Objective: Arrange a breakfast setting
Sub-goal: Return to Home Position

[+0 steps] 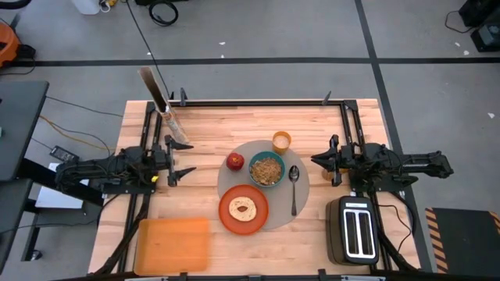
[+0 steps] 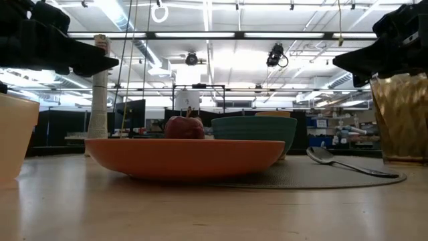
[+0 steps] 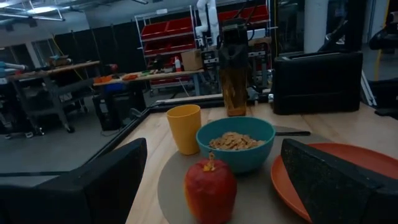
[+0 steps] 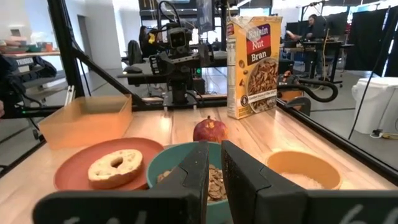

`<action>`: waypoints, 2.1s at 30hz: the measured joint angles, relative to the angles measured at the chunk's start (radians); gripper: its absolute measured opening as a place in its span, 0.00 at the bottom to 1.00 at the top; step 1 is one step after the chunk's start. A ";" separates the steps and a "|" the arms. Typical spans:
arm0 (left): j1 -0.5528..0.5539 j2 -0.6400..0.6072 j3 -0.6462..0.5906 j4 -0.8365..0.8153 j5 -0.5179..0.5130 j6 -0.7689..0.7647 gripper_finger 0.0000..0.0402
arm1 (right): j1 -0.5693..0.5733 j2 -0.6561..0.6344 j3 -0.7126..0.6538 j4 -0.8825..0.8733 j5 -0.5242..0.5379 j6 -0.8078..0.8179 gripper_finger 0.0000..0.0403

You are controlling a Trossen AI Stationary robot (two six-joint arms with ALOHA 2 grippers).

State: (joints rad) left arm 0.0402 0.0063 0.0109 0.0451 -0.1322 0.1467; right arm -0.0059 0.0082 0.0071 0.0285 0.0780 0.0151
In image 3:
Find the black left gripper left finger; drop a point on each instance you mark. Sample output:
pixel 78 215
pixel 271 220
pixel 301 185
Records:
pixel 102 186

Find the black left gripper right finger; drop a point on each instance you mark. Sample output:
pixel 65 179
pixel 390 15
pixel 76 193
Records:
pixel 326 183

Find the orange plate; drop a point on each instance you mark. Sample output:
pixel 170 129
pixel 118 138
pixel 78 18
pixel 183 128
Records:
pixel 357 155

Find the teal bowl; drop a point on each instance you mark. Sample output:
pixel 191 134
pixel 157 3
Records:
pixel 239 158

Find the yellow plastic cup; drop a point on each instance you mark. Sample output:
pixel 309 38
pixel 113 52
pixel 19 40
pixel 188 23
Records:
pixel 185 130

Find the red bell pepper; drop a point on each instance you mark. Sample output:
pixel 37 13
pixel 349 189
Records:
pixel 211 193

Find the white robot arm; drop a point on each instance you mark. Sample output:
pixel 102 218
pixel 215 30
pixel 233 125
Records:
pixel 213 18

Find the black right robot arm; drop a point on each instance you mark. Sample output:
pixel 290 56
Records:
pixel 233 46

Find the round grey placemat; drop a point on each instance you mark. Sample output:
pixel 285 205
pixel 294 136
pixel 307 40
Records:
pixel 261 199

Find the black cabinet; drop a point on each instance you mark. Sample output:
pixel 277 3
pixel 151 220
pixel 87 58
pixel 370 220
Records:
pixel 118 109

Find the black toaster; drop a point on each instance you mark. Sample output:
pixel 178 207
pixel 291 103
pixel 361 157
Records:
pixel 317 82

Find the brown cereal flakes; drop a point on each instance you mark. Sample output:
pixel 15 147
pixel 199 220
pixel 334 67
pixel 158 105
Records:
pixel 233 141

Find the wooden top rolling table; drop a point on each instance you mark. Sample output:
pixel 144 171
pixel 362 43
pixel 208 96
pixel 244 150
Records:
pixel 62 68

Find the wooden top workbench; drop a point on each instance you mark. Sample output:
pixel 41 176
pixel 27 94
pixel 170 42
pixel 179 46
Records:
pixel 161 75

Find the amber ribbed glass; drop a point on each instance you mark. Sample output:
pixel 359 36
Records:
pixel 234 96

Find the white bottle with red cap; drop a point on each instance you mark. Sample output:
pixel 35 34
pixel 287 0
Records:
pixel 178 65

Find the cardboard box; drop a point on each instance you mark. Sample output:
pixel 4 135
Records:
pixel 191 59

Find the white pillar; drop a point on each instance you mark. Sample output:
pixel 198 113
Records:
pixel 315 25

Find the metal shelf with red bins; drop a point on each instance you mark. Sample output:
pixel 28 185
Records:
pixel 168 29

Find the ceiling light fixture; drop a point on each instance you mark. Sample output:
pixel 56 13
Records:
pixel 40 10

